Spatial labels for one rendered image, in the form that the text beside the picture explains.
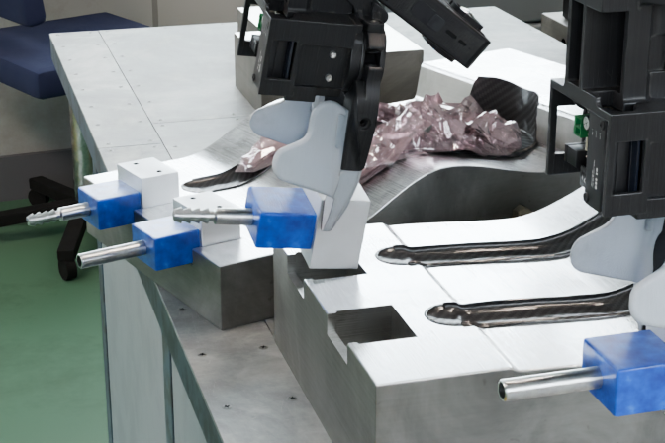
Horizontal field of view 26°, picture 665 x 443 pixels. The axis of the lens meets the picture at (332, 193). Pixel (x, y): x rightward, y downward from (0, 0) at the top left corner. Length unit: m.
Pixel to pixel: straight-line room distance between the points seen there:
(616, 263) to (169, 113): 1.00
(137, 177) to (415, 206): 0.24
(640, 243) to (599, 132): 0.11
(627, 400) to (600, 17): 0.20
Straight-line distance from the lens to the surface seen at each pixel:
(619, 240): 0.80
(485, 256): 1.08
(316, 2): 0.93
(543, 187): 1.30
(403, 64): 1.73
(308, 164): 0.95
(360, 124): 0.94
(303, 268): 1.06
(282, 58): 0.93
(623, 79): 0.71
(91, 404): 2.78
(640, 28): 0.71
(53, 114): 3.86
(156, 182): 1.25
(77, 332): 3.08
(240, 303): 1.14
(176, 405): 1.57
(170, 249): 1.15
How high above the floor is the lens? 1.28
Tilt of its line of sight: 19 degrees down
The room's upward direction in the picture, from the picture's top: straight up
